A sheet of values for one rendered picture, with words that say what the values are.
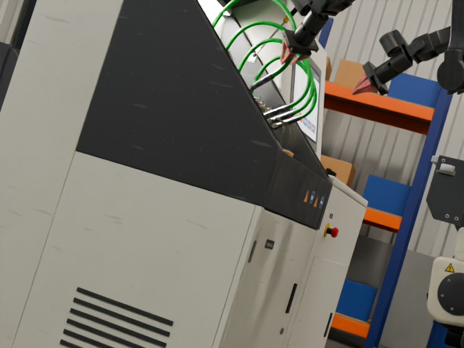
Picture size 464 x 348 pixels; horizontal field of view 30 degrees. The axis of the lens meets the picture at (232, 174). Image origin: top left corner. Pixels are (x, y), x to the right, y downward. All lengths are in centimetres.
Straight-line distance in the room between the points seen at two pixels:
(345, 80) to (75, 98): 573
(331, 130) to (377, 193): 153
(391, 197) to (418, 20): 231
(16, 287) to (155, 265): 43
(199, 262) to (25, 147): 64
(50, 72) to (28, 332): 75
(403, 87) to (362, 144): 132
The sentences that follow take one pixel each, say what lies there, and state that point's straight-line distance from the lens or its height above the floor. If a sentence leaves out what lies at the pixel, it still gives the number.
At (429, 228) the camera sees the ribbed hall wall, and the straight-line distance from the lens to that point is 903.
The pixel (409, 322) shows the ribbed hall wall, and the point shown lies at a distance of 901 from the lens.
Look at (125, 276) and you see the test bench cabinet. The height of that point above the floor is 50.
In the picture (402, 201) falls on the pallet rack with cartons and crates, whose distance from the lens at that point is 789.
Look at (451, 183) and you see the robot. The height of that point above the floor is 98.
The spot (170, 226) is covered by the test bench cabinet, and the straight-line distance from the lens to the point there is 234.
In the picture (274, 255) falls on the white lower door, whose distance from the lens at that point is 251.
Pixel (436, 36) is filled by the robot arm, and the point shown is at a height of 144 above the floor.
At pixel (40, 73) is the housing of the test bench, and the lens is 261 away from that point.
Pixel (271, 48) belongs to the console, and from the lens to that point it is 311.
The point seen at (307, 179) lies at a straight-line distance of 261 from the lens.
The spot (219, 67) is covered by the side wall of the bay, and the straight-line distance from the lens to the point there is 237.
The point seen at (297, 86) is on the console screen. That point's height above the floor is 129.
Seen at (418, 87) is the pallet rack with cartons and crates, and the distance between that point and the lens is 806.
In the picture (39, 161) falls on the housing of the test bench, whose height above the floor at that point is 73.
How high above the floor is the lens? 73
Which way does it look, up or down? 3 degrees up
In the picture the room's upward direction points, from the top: 17 degrees clockwise
